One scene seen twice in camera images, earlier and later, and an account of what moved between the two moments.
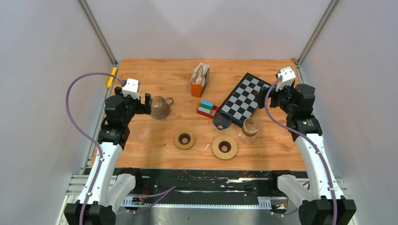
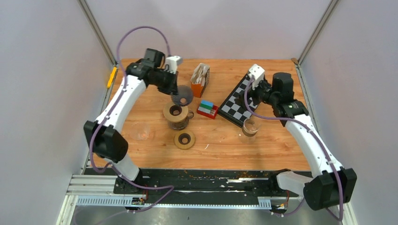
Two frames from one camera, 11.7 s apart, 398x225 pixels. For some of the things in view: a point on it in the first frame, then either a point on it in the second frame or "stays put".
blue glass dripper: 221,120 → 184,95
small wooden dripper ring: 184,139 stays put
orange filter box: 199,79 stays put
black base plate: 205,184 stays put
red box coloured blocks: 207,108 stays put
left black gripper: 141,107 → 172,89
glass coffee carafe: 160,107 → 181,125
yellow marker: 113,73 stays put
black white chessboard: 242,102 stays put
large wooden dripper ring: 225,147 → 167,114
